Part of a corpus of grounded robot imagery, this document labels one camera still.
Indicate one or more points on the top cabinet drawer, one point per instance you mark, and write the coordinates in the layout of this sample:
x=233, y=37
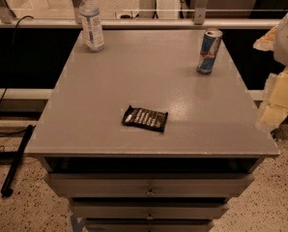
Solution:
x=151, y=185

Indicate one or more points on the black rod on floor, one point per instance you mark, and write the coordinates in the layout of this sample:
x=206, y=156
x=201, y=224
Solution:
x=6, y=189

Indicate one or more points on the blue silver energy drink can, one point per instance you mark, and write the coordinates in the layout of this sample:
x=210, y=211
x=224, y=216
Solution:
x=209, y=49

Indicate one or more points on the grey metal drawer cabinet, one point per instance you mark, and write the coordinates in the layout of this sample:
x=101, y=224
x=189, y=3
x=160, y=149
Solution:
x=210, y=127

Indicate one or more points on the middle cabinet drawer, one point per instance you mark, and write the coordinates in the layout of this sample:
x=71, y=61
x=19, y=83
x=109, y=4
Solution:
x=149, y=210

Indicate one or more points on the clear plastic water bottle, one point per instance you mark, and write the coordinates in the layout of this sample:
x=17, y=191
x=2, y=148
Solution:
x=91, y=24

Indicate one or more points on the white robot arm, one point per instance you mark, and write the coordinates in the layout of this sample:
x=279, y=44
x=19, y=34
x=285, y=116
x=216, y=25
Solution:
x=276, y=40

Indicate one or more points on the cabinet drawer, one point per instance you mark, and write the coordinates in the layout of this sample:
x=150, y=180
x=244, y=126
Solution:
x=149, y=210
x=141, y=225
x=151, y=185

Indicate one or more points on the black rxbar chocolate wrapper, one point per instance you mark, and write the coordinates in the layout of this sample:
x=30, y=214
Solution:
x=145, y=119

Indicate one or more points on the bottom cabinet drawer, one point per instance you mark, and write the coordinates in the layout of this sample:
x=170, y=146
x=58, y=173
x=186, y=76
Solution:
x=141, y=225

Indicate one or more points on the metal window railing frame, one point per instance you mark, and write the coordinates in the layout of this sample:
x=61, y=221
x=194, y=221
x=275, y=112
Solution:
x=147, y=15

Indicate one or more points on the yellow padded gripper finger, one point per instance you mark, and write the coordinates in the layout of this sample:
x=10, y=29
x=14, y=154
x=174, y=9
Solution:
x=273, y=109

